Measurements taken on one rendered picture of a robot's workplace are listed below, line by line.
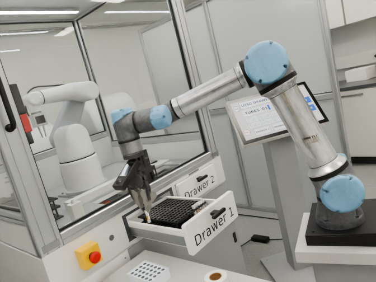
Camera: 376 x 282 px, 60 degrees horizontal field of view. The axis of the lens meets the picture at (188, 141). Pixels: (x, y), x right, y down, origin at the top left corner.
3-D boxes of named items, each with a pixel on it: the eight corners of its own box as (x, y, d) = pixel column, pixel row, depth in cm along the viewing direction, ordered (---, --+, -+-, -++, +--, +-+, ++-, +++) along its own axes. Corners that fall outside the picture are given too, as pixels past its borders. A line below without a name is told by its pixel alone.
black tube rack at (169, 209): (209, 216, 129) (205, 201, 128) (181, 238, 117) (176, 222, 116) (170, 211, 144) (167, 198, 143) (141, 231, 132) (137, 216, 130)
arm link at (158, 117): (172, 101, 110) (142, 108, 113) (161, 104, 99) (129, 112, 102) (177, 124, 111) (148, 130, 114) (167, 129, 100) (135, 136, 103)
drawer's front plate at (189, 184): (218, 183, 171) (214, 163, 169) (183, 207, 150) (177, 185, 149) (215, 183, 172) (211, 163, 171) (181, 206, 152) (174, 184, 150)
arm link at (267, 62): (362, 188, 101) (273, 36, 98) (377, 206, 86) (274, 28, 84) (325, 204, 104) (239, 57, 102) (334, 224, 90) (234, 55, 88)
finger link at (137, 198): (154, 206, 116) (147, 182, 114) (143, 214, 111) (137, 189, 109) (147, 206, 118) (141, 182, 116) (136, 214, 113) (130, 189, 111)
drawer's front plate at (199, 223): (238, 216, 127) (232, 189, 125) (192, 256, 106) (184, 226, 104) (234, 215, 128) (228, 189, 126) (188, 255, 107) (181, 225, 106)
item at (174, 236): (231, 214, 127) (228, 200, 126) (191, 249, 108) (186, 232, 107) (161, 206, 154) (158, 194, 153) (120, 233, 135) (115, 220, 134)
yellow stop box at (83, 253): (104, 259, 114) (98, 241, 113) (87, 272, 109) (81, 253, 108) (97, 257, 118) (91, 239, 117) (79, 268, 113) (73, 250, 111)
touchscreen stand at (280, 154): (363, 283, 188) (335, 113, 170) (292, 308, 184) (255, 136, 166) (318, 244, 237) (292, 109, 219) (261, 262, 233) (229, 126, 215)
